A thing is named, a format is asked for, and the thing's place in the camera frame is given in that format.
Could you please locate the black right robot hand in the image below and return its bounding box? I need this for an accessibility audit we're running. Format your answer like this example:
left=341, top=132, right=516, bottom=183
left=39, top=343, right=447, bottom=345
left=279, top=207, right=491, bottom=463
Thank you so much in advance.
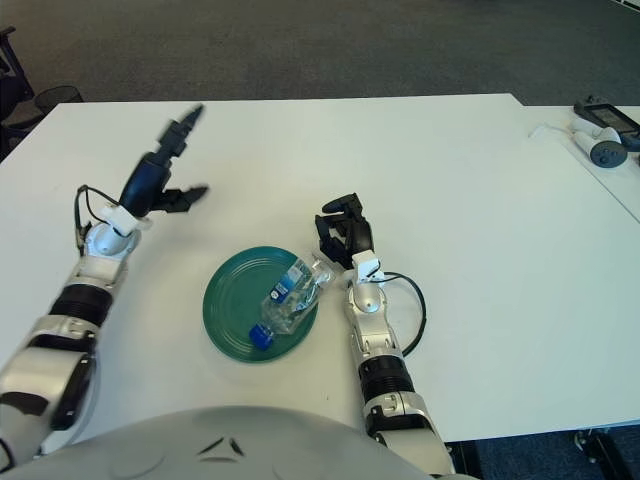
left=314, top=192, right=375, bottom=271

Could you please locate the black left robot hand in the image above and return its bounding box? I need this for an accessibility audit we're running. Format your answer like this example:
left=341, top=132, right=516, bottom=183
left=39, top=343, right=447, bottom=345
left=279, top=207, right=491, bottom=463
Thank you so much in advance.
left=119, top=103, right=210, bottom=220

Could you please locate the clear bottle with blue cap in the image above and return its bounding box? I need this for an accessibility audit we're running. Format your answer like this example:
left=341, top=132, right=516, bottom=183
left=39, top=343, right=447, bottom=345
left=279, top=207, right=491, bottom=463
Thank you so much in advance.
left=248, top=254, right=335, bottom=350

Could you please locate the green ceramic plate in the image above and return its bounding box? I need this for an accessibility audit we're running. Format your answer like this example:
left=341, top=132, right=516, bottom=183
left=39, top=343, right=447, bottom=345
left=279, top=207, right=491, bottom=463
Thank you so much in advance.
left=202, top=245, right=320, bottom=364

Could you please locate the black office chair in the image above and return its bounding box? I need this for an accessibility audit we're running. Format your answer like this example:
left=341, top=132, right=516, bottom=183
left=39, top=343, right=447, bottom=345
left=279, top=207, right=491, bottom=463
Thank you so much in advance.
left=0, top=25, right=39, bottom=161

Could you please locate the silver robot torso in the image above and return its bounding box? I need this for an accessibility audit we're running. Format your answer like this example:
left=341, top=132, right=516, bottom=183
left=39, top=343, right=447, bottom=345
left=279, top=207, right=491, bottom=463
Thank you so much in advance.
left=0, top=405, right=431, bottom=480

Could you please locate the black table leg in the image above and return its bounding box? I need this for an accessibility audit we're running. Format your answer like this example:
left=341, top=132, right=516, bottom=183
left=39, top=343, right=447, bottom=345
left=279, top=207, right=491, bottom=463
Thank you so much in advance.
left=447, top=439, right=484, bottom=480

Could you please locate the grey handheld controller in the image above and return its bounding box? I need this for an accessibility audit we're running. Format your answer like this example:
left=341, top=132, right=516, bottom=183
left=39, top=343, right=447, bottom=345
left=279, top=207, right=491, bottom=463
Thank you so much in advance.
left=572, top=127, right=627, bottom=169

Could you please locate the black handheld screen device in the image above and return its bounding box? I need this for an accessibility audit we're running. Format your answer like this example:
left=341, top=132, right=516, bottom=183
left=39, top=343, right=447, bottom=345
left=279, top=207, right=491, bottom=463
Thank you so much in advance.
left=573, top=95, right=640, bottom=151

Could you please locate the black table foot with caster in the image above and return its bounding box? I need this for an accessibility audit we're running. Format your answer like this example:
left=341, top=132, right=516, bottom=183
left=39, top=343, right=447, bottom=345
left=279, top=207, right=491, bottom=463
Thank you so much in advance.
left=574, top=427, right=640, bottom=480

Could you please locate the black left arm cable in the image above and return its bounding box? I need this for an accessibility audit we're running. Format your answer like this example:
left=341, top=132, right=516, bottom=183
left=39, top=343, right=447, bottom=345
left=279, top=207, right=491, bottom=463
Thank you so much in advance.
left=74, top=184, right=121, bottom=251

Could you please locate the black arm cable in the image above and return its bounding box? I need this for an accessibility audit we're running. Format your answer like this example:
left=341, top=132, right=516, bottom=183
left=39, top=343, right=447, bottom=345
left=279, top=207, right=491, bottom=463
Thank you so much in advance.
left=74, top=184, right=121, bottom=251
left=382, top=271, right=427, bottom=359

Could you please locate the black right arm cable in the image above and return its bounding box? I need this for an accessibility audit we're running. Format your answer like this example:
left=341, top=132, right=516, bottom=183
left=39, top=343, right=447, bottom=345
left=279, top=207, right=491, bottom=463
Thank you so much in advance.
left=382, top=271, right=427, bottom=359

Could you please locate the black wire mesh bin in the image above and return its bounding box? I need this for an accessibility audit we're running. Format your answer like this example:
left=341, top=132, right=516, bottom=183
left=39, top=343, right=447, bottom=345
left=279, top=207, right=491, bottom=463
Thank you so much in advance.
left=33, top=85, right=84, bottom=116

